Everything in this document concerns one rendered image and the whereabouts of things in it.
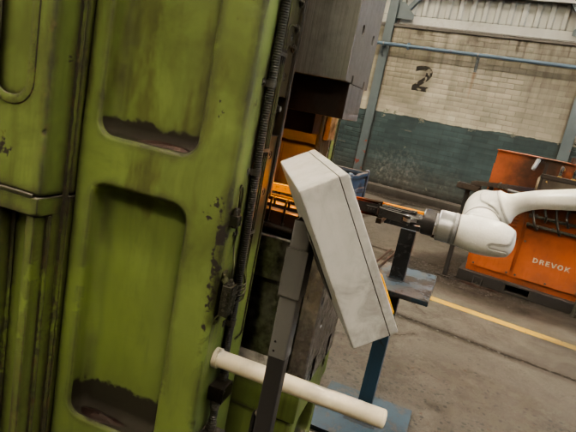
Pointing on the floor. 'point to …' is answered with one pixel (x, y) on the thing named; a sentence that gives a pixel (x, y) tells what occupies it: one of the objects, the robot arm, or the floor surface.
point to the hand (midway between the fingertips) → (366, 206)
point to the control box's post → (280, 345)
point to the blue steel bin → (357, 180)
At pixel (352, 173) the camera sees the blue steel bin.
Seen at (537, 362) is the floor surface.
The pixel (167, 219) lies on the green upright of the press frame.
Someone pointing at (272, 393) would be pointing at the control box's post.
